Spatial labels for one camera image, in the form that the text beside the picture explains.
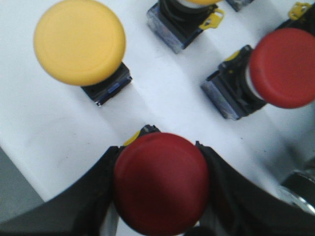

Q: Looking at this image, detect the red mushroom push button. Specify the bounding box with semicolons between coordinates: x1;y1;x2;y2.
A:
201;28;315;120
114;125;210;236

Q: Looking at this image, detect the yellow mushroom push button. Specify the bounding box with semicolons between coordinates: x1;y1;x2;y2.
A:
147;0;224;54
33;0;132;106

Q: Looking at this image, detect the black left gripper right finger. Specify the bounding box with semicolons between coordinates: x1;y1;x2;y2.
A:
195;142;315;236

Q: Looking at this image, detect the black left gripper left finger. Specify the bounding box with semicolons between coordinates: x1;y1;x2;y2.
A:
0;146;121;236

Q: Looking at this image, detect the push button switch base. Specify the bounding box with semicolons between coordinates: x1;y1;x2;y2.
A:
276;2;315;35

